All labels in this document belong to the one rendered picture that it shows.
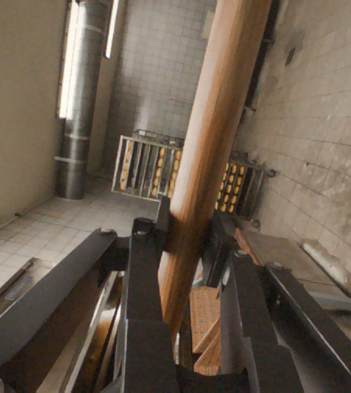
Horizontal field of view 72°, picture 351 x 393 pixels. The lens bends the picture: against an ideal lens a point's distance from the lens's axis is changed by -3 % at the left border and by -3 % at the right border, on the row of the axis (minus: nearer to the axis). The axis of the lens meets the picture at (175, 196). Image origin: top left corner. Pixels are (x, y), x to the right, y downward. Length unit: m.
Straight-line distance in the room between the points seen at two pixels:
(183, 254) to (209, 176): 0.05
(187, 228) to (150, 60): 5.12
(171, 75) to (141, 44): 0.77
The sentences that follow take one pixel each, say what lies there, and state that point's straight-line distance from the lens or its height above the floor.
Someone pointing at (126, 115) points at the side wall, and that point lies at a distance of 5.20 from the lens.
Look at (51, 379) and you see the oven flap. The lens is 1.49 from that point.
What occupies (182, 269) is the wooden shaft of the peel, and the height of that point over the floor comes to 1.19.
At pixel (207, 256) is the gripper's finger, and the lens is 0.16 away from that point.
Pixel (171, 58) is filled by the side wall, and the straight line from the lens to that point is 5.23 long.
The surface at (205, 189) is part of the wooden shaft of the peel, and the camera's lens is 0.15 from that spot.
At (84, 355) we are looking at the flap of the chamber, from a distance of 1.37.
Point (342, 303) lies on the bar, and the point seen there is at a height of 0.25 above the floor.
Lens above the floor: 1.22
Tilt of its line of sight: 3 degrees down
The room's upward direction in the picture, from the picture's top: 78 degrees counter-clockwise
